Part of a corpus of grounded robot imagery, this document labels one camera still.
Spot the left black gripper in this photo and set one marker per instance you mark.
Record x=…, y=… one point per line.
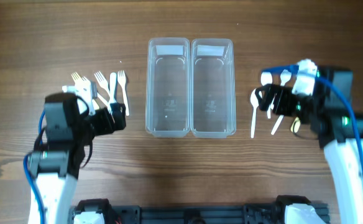
x=105, y=119

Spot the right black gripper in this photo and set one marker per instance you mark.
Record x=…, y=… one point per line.
x=281, y=101

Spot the white plastic spoon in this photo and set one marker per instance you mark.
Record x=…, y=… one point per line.
x=285, y=77
x=266, y=78
x=255, y=104

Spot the yellow plastic spoon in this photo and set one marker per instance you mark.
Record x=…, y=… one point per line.
x=295, y=125

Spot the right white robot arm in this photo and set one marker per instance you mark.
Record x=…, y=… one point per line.
x=321, y=98

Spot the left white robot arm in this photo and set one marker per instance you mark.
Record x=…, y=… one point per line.
x=61, y=149

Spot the left clear plastic container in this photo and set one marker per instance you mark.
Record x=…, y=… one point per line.
x=167, y=90

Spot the clear plastic container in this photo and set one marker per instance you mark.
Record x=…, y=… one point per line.
x=167, y=90
x=213, y=110

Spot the right clear plastic container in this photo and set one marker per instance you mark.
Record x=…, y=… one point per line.
x=213, y=110

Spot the white plastic fork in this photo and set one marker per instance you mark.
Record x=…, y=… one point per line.
x=122, y=81
x=95, y=94
x=102, y=81

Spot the light blue plastic fork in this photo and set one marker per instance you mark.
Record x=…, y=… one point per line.
x=112, y=87

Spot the yellow plastic fork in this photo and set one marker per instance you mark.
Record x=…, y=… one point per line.
x=76, y=78

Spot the black aluminium base frame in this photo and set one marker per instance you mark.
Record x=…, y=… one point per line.
x=286, y=209

